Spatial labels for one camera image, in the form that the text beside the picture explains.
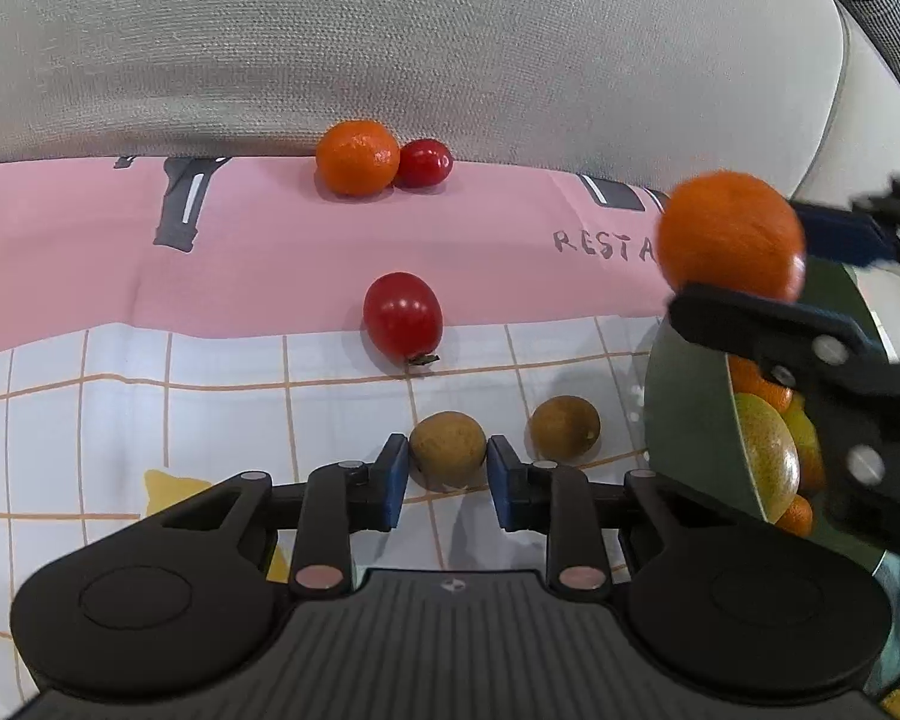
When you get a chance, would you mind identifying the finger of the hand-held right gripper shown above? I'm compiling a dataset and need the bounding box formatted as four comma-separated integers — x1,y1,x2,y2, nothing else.
789,176,900,271
666,281,900,565

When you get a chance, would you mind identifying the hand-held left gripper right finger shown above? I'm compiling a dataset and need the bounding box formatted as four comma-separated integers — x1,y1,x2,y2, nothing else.
486,433,728,601

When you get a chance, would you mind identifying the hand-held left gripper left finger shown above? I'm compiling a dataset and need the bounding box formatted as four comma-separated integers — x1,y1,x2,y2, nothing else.
139,433,411,599

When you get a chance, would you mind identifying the orange mandarin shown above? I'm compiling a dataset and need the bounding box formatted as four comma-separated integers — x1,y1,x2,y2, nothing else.
772,495,815,538
316,120,401,197
657,171,807,305
729,356,796,413

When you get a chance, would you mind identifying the brown longan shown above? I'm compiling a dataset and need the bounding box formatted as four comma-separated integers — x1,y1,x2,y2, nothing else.
529,395,602,461
409,411,490,492

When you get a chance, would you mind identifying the green colander bowl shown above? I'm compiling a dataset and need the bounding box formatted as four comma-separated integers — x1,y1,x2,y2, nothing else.
643,255,900,578

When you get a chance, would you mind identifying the yellow-green pear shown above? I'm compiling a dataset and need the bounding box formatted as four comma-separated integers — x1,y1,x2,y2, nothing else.
784,397,824,496
731,394,802,526

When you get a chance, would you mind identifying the red cherry tomato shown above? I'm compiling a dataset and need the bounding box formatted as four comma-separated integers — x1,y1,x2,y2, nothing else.
363,272,443,367
394,138,453,189

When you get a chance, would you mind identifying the lemon printed checked cloth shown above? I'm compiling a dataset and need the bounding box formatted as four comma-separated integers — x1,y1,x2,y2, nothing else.
0,152,672,698

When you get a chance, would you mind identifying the grey fabric sofa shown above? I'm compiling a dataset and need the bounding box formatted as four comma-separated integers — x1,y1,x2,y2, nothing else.
0,0,900,361

